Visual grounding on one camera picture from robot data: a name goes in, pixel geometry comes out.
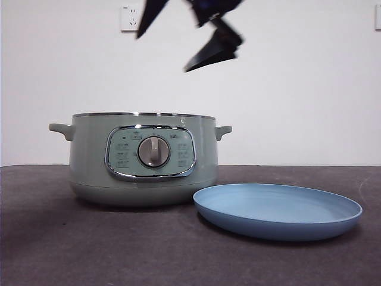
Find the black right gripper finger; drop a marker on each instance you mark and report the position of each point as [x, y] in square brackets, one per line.
[150, 13]
[221, 47]

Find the pale green electric steamer pot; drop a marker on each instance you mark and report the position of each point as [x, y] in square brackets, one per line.
[89, 167]

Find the white blank wall plate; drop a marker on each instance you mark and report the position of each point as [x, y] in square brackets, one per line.
[378, 18]

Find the white five-hole wall socket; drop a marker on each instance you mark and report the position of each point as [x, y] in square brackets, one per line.
[128, 18]

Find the blue round plate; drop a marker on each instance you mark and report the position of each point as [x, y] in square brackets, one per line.
[268, 228]

